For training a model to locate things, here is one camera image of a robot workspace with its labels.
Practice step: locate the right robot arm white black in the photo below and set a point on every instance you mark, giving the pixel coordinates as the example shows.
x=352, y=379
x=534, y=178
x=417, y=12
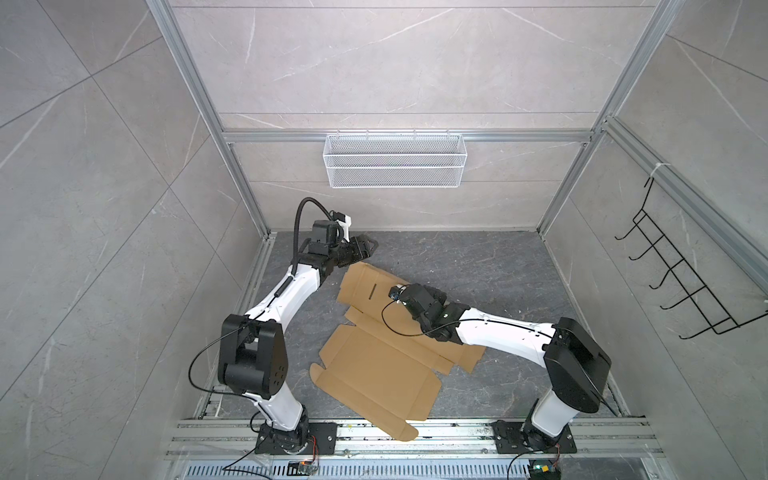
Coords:
x=576, y=365

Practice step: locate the brown cardboard box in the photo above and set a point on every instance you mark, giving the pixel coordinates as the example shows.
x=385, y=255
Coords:
x=379, y=365

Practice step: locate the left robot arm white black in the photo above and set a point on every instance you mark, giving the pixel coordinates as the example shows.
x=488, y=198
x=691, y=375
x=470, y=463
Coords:
x=253, y=358

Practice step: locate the aluminium frame post right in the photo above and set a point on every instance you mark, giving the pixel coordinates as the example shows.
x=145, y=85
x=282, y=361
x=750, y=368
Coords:
x=661, y=20

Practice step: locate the black wire hook rack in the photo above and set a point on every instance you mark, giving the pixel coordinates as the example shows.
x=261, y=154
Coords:
x=695, y=290

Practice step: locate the aluminium frame post left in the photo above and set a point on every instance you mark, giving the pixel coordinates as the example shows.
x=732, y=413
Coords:
x=169, y=28

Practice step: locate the white wire mesh basket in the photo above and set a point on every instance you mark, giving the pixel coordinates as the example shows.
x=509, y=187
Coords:
x=368, y=161

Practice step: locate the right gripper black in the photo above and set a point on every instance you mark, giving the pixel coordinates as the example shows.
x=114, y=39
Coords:
x=438, y=297

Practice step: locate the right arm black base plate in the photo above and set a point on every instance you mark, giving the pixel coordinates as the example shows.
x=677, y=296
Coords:
x=514, y=437

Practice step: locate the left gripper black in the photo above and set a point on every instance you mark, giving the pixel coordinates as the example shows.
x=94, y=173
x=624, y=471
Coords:
x=362, y=246

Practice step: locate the aluminium frame post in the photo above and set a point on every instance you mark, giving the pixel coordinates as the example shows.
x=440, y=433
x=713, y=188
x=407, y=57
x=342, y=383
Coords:
x=169, y=28
x=661, y=20

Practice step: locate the aluminium mounting rail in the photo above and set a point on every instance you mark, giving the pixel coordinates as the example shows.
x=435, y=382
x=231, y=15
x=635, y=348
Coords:
x=215, y=448

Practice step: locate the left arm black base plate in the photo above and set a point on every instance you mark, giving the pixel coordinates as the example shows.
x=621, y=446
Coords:
x=309, y=438

